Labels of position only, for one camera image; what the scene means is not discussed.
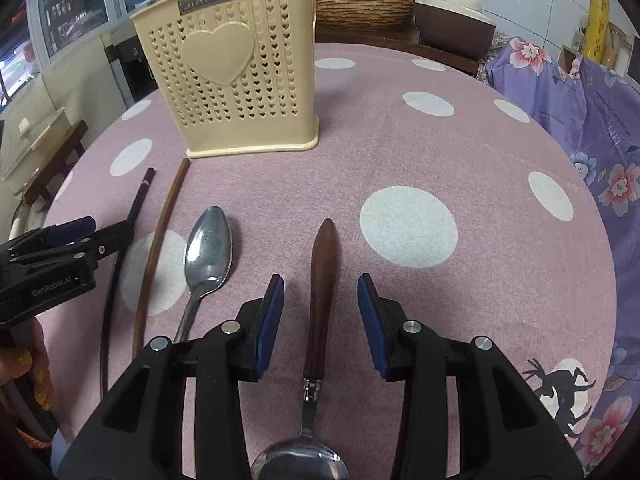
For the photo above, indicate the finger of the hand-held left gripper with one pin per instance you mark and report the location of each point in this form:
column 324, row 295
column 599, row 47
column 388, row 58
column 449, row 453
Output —
column 70, row 227
column 112, row 240

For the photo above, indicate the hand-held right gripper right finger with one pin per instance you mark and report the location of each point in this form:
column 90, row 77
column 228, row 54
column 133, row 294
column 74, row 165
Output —
column 372, row 325

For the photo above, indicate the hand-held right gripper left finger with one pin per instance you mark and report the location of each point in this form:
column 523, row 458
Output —
column 267, row 325

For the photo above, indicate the brown wooden chopstick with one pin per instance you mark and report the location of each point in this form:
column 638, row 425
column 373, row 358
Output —
column 160, row 240

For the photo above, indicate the black chopstick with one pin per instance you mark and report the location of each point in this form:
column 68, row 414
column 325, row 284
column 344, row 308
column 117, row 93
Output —
column 107, row 320

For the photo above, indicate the metal spoon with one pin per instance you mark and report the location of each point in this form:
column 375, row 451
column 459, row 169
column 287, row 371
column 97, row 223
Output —
column 207, row 250

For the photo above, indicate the cream plastic utensil holder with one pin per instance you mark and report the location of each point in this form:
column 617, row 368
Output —
column 225, row 110

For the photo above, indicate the person's left hand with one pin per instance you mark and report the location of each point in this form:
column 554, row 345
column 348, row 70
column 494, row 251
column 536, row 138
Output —
column 37, row 375

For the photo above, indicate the wooden stool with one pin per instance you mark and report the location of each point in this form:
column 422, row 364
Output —
column 55, row 160

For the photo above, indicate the white tray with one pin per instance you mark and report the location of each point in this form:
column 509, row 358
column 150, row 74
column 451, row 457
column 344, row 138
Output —
column 35, row 145

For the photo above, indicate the grey water dispenser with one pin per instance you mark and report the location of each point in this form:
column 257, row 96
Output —
column 125, row 65

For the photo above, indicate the pink polka dot tablecloth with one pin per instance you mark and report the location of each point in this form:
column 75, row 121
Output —
column 400, row 150

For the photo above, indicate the window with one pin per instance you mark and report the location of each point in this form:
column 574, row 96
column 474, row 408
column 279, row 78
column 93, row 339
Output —
column 55, row 20

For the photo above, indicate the dark wooden cabinet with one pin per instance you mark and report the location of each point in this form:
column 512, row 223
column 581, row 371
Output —
column 400, row 42

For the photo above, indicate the purple floral cloth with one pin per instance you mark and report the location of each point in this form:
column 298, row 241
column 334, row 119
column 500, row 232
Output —
column 600, row 120

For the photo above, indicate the brown white rice cooker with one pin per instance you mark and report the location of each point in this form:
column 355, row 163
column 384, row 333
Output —
column 450, row 20

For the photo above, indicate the woven basket sink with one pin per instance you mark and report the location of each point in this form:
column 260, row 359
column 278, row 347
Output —
column 365, row 7

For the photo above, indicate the yellow roll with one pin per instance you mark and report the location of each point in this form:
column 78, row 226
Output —
column 597, row 25

